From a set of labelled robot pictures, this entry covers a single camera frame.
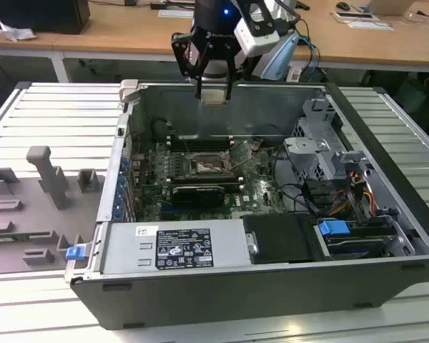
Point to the silver power supply with label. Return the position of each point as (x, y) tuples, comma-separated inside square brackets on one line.
[(121, 250)]

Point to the CPU socket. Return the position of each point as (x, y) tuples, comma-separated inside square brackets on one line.
[(203, 159)]

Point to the silver metal disk cage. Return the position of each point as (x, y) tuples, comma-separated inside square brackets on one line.
[(307, 146)]

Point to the hard disk drive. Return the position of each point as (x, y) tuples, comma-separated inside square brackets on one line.
[(357, 246)]

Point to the blue plastic case latch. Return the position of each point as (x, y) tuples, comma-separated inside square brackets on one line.
[(74, 253)]

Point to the black open PC case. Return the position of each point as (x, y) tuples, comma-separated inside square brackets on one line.
[(236, 296)]

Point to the blue expansion slot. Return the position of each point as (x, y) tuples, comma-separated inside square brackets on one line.
[(168, 213)]

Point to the silver laptop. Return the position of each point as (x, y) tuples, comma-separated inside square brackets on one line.
[(386, 6)]

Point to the grey case corner latch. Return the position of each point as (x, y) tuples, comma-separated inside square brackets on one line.
[(128, 89)]

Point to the silver square CPU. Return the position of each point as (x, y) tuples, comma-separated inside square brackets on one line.
[(213, 97)]

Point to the small white box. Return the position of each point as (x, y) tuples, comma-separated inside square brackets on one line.
[(294, 75)]

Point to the black plastic shroud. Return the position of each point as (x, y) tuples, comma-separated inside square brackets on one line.
[(279, 237)]

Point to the black power adapter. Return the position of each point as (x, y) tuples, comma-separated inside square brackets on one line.
[(159, 5)]

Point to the wooden desk white frame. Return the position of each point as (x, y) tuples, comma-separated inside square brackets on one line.
[(128, 32)]

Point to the green motherboard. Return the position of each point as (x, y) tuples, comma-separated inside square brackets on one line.
[(261, 186)]

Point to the white flat device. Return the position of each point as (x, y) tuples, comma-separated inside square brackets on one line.
[(354, 15)]

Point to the green RAM stick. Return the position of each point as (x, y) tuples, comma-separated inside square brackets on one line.
[(18, 236)]

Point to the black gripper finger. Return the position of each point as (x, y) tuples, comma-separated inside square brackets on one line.
[(186, 53), (231, 60)]

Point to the black computer box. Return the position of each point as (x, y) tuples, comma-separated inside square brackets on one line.
[(39, 14)]

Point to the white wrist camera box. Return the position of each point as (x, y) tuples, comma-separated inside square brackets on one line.
[(254, 39)]

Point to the black graphics card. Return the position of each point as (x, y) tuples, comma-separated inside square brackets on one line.
[(198, 196)]

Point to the round coin cell battery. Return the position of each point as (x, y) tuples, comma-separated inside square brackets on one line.
[(256, 144)]

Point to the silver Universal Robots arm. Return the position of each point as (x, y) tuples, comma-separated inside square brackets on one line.
[(277, 62)]

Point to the crumpled white paper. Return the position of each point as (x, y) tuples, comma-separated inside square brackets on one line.
[(16, 33)]

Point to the grey parts rack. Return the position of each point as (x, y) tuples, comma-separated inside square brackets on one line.
[(28, 214)]

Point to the black computer mouse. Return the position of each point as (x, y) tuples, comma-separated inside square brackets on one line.
[(342, 5)]

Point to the white paper sheet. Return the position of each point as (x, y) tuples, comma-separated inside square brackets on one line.
[(175, 13), (372, 25)]

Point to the black RAM slot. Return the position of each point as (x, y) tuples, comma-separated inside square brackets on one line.
[(200, 146), (203, 181), (203, 176), (200, 140)]

